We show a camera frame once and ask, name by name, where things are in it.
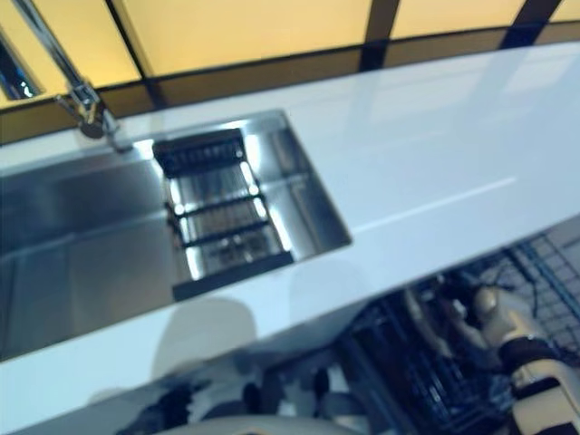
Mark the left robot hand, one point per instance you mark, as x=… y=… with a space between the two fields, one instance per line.
x=174 y=403

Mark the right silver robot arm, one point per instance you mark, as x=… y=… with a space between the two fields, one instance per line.
x=521 y=344

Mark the open dishwasher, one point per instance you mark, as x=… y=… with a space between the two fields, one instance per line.
x=385 y=362

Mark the beige robot torso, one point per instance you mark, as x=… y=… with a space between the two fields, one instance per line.
x=254 y=428

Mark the black sink dish rack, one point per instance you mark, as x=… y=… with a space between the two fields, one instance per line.
x=226 y=254

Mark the stainless steel sink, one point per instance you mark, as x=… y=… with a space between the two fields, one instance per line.
x=90 y=254

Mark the chrome kitchen faucet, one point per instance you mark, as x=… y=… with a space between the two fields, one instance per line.
x=68 y=81

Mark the black window frame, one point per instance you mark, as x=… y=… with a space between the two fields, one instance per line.
x=380 y=31

